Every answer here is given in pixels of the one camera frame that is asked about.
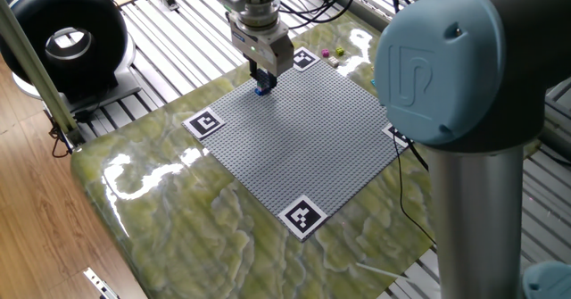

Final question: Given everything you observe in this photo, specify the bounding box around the slanted aluminium frame post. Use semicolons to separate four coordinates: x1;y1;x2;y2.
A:
0;0;86;146

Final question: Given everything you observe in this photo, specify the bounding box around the black ring shaped device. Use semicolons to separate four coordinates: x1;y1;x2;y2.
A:
0;0;139;112

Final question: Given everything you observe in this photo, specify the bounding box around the grey Lego baseplate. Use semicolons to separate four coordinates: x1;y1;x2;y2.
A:
189;57;414;236

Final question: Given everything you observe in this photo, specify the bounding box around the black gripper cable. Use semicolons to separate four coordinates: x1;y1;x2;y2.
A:
276;0;363;30

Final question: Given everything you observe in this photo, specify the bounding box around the black white fiducial marker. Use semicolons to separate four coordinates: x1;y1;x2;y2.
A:
381;122;410;149
277;194;329;241
292;46;321;73
181;106;228;140

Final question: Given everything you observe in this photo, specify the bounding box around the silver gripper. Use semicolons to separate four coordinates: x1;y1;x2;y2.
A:
228;21;296;90

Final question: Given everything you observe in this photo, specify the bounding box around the metal hinge bracket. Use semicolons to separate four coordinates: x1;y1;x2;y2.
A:
82;266;121;299

